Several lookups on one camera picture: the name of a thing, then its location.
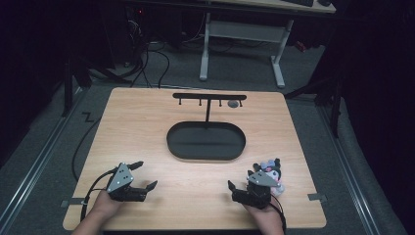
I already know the person's right hand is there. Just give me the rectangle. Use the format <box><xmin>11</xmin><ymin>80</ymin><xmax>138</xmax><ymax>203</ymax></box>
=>
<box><xmin>246</xmin><ymin>201</ymin><xmax>284</xmax><ymax>226</ymax></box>

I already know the person's left hand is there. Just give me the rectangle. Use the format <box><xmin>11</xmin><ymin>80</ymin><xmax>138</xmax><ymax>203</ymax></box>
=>
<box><xmin>92</xmin><ymin>190</ymin><xmax>125</xmax><ymax>219</ymax></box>

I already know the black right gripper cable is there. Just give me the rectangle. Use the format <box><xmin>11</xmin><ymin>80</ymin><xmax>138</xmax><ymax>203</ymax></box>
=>
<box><xmin>268</xmin><ymin>201</ymin><xmax>289</xmax><ymax>235</ymax></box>

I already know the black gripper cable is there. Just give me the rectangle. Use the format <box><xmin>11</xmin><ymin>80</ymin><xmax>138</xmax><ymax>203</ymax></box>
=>
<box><xmin>268</xmin><ymin>201</ymin><xmax>289</xmax><ymax>235</ymax></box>
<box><xmin>79</xmin><ymin>166</ymin><xmax>118</xmax><ymax>223</ymax></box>

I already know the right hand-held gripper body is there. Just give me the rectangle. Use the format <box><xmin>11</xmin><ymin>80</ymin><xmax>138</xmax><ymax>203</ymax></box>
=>
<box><xmin>230</xmin><ymin>170</ymin><xmax>282</xmax><ymax>211</ymax></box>

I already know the black metal stand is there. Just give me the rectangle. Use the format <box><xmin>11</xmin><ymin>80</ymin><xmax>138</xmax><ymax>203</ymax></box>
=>
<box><xmin>61</xmin><ymin>58</ymin><xmax>93</xmax><ymax>118</ymax></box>
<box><xmin>284</xmin><ymin>73</ymin><xmax>345</xmax><ymax>139</ymax></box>

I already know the black floor cable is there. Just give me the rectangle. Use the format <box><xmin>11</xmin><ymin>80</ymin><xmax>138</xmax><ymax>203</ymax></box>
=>
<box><xmin>70</xmin><ymin>117</ymin><xmax>103</xmax><ymax>182</ymax></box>

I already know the desk with white legs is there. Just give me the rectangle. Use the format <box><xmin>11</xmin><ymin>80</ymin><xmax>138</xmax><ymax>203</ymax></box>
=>
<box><xmin>199</xmin><ymin>0</ymin><xmax>337</xmax><ymax>89</ymax></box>

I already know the black hook rack with oval tray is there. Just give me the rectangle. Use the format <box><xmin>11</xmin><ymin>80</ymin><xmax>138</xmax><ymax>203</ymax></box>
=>
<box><xmin>165</xmin><ymin>92</ymin><xmax>248</xmax><ymax>162</ymax></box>

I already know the black and purple plush toy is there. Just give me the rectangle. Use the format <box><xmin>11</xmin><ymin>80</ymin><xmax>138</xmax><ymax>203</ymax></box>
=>
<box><xmin>253</xmin><ymin>158</ymin><xmax>286</xmax><ymax>197</ymax></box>

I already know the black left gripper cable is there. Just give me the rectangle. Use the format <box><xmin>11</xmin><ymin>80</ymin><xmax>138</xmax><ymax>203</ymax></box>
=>
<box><xmin>79</xmin><ymin>166</ymin><xmax>118</xmax><ymax>223</ymax></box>

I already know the bundle of black cables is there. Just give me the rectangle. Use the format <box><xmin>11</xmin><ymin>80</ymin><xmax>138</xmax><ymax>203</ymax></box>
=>
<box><xmin>123</xmin><ymin>40</ymin><xmax>171</xmax><ymax>89</ymax></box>

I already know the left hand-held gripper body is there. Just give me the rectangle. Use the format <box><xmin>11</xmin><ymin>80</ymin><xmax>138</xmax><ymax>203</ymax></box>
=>
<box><xmin>106</xmin><ymin>162</ymin><xmax>149</xmax><ymax>203</ymax></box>

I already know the metal floor rail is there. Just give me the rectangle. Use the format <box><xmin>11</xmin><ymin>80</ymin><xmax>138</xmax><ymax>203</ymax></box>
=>
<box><xmin>316</xmin><ymin>103</ymin><xmax>382</xmax><ymax>235</ymax></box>
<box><xmin>0</xmin><ymin>86</ymin><xmax>88</xmax><ymax>229</ymax></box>

